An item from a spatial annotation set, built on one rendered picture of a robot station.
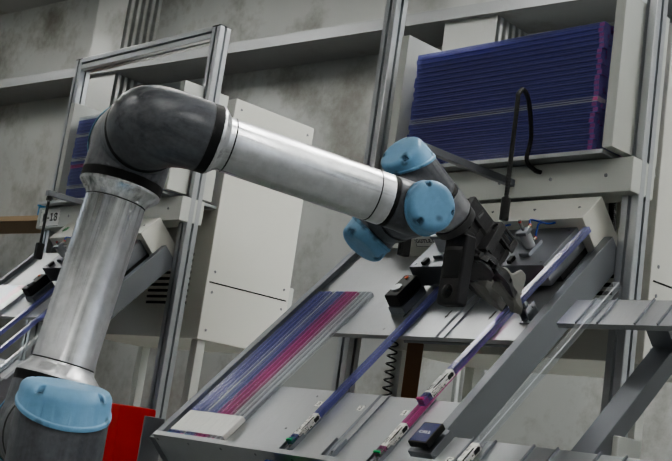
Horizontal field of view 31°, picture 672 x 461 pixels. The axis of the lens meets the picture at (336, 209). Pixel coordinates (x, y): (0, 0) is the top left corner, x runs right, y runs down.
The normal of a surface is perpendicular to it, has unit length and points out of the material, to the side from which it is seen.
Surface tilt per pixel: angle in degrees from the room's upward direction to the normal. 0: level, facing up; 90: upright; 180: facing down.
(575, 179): 90
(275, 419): 45
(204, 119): 79
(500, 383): 90
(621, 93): 90
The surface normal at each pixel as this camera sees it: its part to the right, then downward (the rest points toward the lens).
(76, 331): 0.35, -0.14
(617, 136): 0.69, -0.04
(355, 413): -0.40, -0.85
